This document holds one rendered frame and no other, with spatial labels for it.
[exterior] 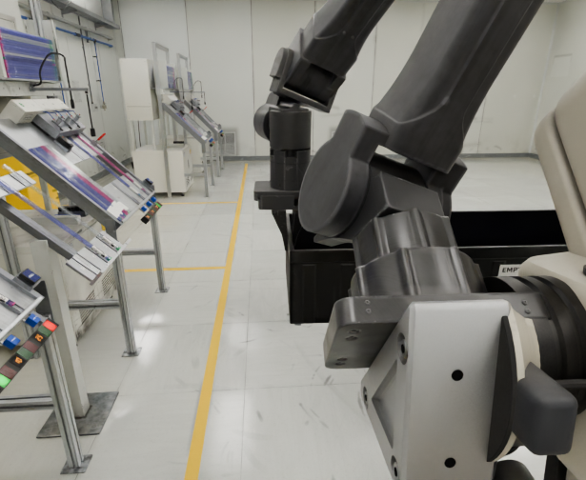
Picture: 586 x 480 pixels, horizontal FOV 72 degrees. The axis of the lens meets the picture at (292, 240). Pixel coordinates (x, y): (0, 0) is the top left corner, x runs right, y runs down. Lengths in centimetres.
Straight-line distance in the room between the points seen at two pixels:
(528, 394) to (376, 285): 9
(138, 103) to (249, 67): 342
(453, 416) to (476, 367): 3
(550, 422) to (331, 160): 21
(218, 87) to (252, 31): 120
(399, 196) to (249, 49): 837
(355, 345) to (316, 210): 11
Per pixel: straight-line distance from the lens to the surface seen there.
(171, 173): 571
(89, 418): 209
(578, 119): 33
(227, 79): 861
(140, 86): 568
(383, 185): 28
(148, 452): 188
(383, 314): 23
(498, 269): 63
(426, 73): 31
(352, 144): 30
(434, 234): 27
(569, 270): 30
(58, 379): 166
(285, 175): 56
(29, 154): 222
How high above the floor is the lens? 132
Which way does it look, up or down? 20 degrees down
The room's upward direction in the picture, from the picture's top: straight up
